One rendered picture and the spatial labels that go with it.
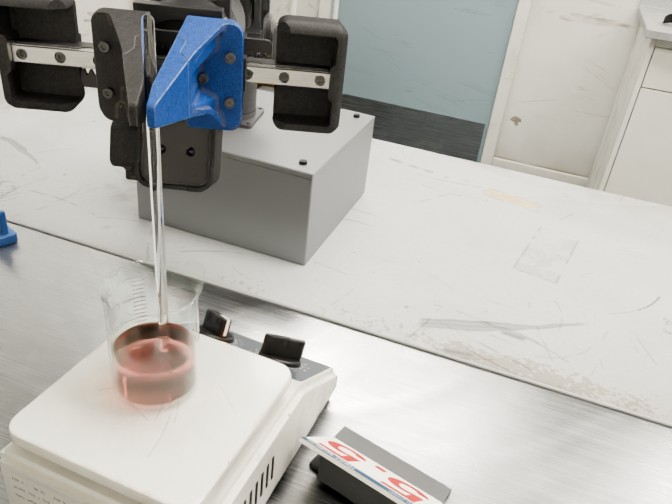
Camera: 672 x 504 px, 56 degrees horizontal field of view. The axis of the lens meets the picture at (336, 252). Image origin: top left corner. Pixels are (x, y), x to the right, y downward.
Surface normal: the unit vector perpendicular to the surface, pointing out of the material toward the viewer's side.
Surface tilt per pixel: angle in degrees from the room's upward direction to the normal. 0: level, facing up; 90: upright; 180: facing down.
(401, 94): 90
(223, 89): 90
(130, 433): 0
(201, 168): 72
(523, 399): 0
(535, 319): 0
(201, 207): 90
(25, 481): 90
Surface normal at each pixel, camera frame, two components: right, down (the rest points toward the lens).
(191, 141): 0.03, 0.22
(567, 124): -0.34, 0.45
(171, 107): 0.96, 0.21
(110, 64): 0.04, 0.52
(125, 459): 0.11, -0.85
